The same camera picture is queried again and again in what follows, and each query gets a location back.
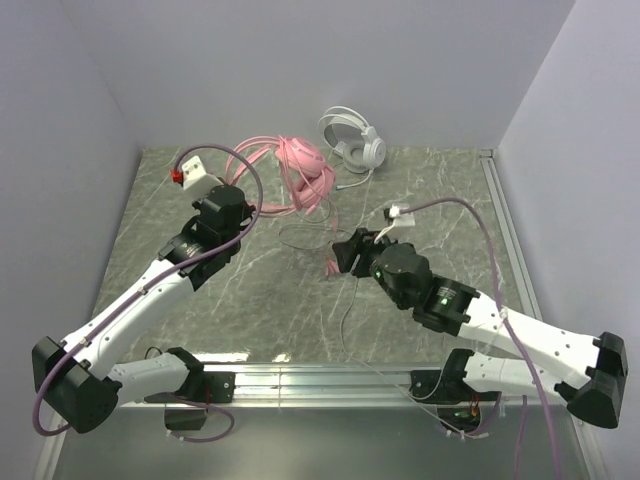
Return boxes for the pink headphones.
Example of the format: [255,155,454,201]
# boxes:
[234,136,336,217]

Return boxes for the white headphones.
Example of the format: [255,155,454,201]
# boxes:
[318,105,387,191]

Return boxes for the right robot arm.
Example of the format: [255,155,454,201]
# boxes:
[332,228,628,429]

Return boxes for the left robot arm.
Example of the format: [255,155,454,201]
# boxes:
[31,185,257,434]

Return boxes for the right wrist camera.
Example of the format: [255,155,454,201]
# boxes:
[384,204,416,239]

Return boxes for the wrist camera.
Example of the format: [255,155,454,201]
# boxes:
[170,155,222,198]
[384,204,416,239]

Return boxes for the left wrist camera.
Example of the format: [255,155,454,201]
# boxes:
[170,155,222,198]

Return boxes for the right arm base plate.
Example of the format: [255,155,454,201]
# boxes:
[407,369,451,405]

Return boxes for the right aluminium rail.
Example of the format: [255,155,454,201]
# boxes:
[479,149,542,320]

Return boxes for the aluminium rail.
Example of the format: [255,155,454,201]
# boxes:
[479,149,542,320]
[114,363,586,409]

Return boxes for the front aluminium rail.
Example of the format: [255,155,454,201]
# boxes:
[114,363,586,409]

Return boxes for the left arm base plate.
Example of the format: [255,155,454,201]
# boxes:
[144,371,236,404]

